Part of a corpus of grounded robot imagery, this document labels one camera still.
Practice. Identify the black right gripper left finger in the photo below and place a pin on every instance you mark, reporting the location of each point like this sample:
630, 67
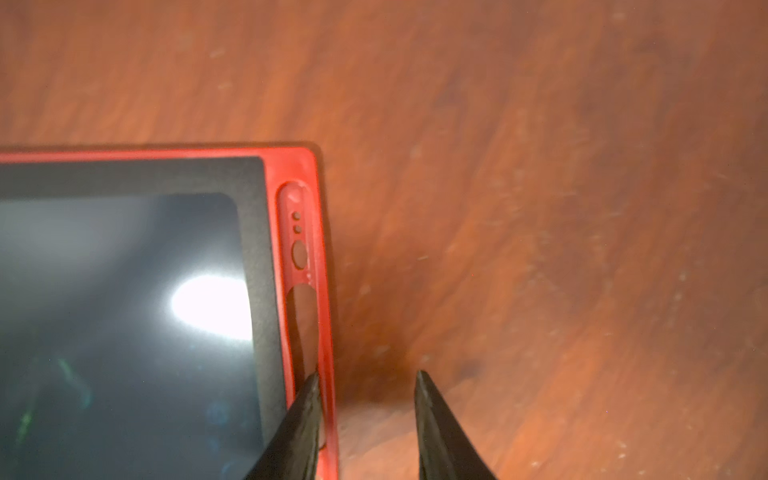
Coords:
294, 450

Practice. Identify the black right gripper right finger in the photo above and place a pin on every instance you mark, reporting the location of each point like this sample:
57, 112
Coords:
445, 451

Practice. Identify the red tablet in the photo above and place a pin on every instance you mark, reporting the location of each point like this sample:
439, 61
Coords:
160, 310

